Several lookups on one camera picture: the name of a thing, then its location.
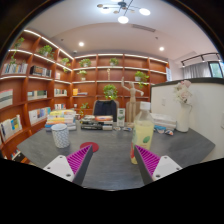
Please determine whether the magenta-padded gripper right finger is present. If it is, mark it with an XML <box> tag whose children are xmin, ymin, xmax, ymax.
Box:
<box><xmin>133</xmin><ymin>144</ymin><xmax>183</xmax><ymax>186</ymax></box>

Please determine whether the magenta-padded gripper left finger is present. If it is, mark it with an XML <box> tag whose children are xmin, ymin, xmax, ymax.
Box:
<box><xmin>43</xmin><ymin>144</ymin><xmax>94</xmax><ymax>187</ymax></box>

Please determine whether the clear bottle with yellow drink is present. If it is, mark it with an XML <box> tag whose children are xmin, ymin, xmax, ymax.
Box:
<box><xmin>129</xmin><ymin>101</ymin><xmax>155</xmax><ymax>165</ymax></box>

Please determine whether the white patterned mug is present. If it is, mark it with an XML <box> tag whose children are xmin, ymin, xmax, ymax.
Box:
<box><xmin>50</xmin><ymin>123</ymin><xmax>71</xmax><ymax>149</ymax></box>

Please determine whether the round red coaster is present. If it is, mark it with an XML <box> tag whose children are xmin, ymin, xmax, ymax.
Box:
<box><xmin>79</xmin><ymin>141</ymin><xmax>100</xmax><ymax>154</ymax></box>

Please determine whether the stack of white books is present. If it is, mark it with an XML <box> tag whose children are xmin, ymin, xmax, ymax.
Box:
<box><xmin>150</xmin><ymin>112</ymin><xmax>178</xmax><ymax>131</ymax></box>

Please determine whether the white vase with flowers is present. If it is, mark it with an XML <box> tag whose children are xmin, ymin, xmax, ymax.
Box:
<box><xmin>173</xmin><ymin>79</ymin><xmax>194</xmax><ymax>133</ymax></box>

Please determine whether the stack of dark books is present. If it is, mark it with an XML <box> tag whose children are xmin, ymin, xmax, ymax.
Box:
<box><xmin>79</xmin><ymin>114</ymin><xmax>114</xmax><ymax>131</ymax></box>

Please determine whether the tan chair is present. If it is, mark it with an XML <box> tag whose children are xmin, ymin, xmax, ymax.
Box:
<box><xmin>125</xmin><ymin>100</ymin><xmax>143</xmax><ymax>124</ymax></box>

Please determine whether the small green white carton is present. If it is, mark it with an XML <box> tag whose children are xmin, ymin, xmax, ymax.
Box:
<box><xmin>116</xmin><ymin>107</ymin><xmax>127</xmax><ymax>128</ymax></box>

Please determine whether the white partition with dark top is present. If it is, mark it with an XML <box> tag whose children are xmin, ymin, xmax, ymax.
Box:
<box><xmin>149</xmin><ymin>77</ymin><xmax>224</xmax><ymax>159</ymax></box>

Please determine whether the dark office chair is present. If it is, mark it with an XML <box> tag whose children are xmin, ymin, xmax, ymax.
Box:
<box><xmin>92</xmin><ymin>99</ymin><xmax>120</xmax><ymax>123</ymax></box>

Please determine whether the wooden artist mannequin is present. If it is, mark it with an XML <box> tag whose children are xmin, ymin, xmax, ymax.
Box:
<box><xmin>120</xmin><ymin>76</ymin><xmax>145</xmax><ymax>124</ymax></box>

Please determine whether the wooden shelf unit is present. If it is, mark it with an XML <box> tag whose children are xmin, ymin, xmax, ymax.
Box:
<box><xmin>0</xmin><ymin>28</ymin><xmax>169</xmax><ymax>161</ymax></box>

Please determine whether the grey window curtain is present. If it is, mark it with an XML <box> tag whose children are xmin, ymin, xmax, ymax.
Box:
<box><xmin>182</xmin><ymin>62</ymin><xmax>212</xmax><ymax>80</ymax></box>

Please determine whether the black branched ceiling lamp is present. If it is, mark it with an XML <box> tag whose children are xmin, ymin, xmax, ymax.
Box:
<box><xmin>96</xmin><ymin>0</ymin><xmax>152</xmax><ymax>25</ymax></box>

